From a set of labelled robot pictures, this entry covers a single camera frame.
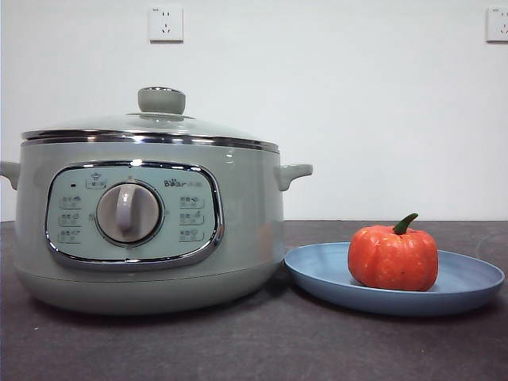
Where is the glass lid with green knob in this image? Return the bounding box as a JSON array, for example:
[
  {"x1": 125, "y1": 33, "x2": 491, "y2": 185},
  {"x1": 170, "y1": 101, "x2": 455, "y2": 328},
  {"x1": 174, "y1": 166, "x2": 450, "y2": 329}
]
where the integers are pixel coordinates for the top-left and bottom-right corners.
[{"x1": 20, "y1": 86, "x2": 280, "y2": 152}]

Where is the orange pumpkin with green stem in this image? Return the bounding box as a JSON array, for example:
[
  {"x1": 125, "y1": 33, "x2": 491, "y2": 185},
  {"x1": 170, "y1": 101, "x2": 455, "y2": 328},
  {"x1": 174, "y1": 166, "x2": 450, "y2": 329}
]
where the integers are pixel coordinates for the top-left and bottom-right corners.
[{"x1": 348, "y1": 213, "x2": 440, "y2": 293}]

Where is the pale green electric steamer pot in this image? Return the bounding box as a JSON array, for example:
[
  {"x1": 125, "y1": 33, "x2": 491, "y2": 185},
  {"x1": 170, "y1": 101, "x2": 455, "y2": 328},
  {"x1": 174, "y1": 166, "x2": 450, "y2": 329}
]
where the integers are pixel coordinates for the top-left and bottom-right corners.
[{"x1": 0, "y1": 133, "x2": 314, "y2": 317}]

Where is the blue round plate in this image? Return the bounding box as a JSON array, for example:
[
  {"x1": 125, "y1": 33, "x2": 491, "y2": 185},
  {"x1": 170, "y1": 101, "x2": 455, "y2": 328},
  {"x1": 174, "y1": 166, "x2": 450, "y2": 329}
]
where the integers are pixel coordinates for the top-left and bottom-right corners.
[{"x1": 283, "y1": 241, "x2": 506, "y2": 318}]

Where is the white wall socket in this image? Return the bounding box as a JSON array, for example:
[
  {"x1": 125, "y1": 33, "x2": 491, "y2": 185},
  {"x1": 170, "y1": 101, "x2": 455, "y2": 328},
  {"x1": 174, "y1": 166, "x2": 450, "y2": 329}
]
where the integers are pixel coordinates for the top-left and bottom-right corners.
[
  {"x1": 148, "y1": 6, "x2": 185, "y2": 44},
  {"x1": 486, "y1": 7, "x2": 508, "y2": 43}
]

